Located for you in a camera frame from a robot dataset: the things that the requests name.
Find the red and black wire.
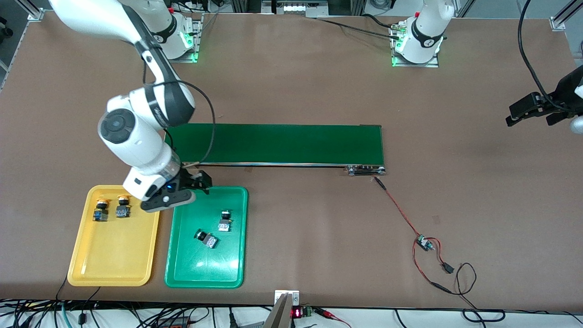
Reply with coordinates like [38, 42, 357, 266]
[373, 176, 455, 294]

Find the green plastic tray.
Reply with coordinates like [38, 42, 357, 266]
[164, 186, 249, 289]

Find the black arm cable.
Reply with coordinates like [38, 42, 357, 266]
[518, 0, 570, 112]
[146, 64, 216, 164]

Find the thin black looped cable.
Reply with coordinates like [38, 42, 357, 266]
[453, 262, 506, 323]

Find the yellow plastic tray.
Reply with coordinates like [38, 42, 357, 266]
[67, 184, 163, 287]

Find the green conveyor belt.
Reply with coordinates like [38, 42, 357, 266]
[165, 122, 387, 176]

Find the tangled floor cable bundle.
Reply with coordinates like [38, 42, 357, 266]
[0, 286, 274, 328]

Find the dark frame with white light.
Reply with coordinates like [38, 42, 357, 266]
[230, 0, 365, 19]

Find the black power cable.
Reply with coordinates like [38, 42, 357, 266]
[314, 14, 404, 41]

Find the yellow push button switch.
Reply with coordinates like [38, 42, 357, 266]
[115, 195, 132, 218]
[93, 199, 111, 223]

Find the aluminium corner profile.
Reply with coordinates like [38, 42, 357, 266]
[18, 0, 46, 22]
[550, 0, 583, 31]

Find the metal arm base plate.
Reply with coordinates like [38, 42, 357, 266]
[391, 20, 440, 68]
[162, 13, 202, 63]

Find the grey metal camera mount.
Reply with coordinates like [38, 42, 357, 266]
[262, 290, 301, 328]

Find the red clip lead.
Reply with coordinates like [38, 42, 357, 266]
[314, 307, 352, 328]

